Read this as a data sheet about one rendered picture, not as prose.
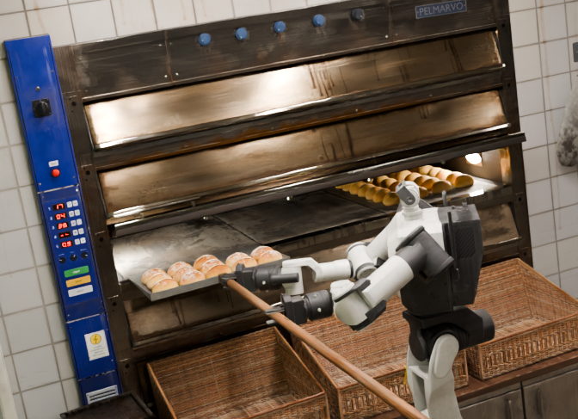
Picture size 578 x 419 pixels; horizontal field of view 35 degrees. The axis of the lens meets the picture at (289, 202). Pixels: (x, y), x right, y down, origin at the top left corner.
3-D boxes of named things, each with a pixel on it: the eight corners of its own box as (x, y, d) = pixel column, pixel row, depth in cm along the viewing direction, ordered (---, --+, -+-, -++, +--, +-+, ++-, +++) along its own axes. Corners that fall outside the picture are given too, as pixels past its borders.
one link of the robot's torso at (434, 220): (482, 284, 318) (470, 185, 309) (493, 320, 285) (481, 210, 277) (396, 293, 322) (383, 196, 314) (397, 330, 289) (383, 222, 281)
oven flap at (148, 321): (133, 347, 357) (120, 297, 359) (517, 241, 416) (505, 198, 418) (135, 347, 353) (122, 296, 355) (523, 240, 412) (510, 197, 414)
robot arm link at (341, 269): (315, 269, 333) (365, 263, 338) (323, 291, 326) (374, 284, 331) (318, 249, 326) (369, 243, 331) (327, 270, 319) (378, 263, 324)
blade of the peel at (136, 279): (291, 263, 346) (290, 256, 346) (150, 301, 327) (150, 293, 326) (256, 243, 379) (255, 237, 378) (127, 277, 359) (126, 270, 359)
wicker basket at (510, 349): (418, 346, 403) (410, 287, 396) (523, 312, 422) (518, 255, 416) (482, 383, 358) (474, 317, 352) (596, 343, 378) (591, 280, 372)
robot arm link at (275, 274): (272, 264, 331) (303, 261, 328) (275, 293, 331) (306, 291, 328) (264, 268, 320) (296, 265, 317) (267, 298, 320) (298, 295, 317)
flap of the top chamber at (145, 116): (94, 152, 340) (81, 101, 342) (501, 70, 398) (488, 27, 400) (94, 149, 336) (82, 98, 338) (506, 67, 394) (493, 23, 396)
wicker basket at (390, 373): (294, 383, 385) (285, 322, 378) (413, 348, 402) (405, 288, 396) (341, 428, 340) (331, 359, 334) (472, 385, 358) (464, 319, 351)
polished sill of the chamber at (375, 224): (118, 290, 358) (116, 280, 357) (505, 192, 417) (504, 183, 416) (120, 294, 353) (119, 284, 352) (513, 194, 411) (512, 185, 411)
